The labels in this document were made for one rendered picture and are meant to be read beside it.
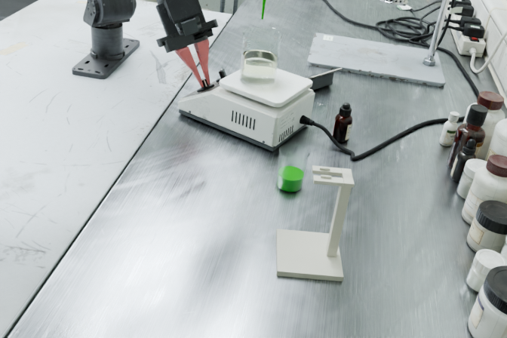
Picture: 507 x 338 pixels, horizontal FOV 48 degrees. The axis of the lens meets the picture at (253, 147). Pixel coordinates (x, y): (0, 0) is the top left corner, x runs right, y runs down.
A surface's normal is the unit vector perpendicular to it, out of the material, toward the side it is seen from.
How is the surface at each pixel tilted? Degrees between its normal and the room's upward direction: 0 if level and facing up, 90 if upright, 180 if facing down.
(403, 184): 0
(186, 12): 69
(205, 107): 90
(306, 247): 0
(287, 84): 0
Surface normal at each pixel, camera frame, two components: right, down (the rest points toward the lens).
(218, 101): -0.54, 0.39
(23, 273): 0.10, -0.85
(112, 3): 0.64, 0.19
